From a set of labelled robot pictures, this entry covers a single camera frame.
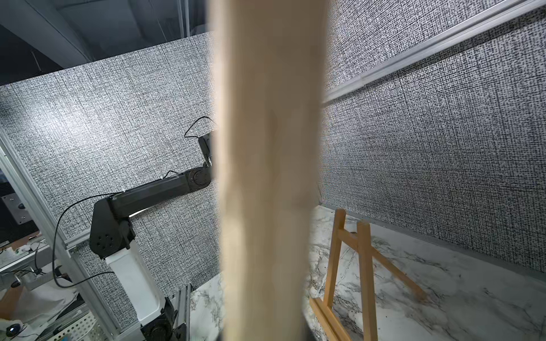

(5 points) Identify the light wooden board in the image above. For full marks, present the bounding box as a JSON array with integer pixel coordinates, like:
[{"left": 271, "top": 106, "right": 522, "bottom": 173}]
[{"left": 210, "top": 1, "right": 329, "bottom": 340}]

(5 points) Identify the small wooden easel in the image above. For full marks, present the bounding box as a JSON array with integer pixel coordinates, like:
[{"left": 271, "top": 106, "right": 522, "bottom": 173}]
[{"left": 309, "top": 208, "right": 427, "bottom": 340}]

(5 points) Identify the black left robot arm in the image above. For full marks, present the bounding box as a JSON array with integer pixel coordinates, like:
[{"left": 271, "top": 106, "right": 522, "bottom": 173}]
[{"left": 89, "top": 134, "right": 219, "bottom": 340}]

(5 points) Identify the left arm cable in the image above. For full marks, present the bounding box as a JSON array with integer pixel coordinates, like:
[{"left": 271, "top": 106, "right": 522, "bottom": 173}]
[{"left": 50, "top": 116, "right": 216, "bottom": 289}]

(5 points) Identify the aluminium enclosure frame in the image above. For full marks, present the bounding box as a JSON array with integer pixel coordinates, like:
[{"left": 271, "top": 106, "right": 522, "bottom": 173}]
[{"left": 0, "top": 0, "right": 546, "bottom": 341}]

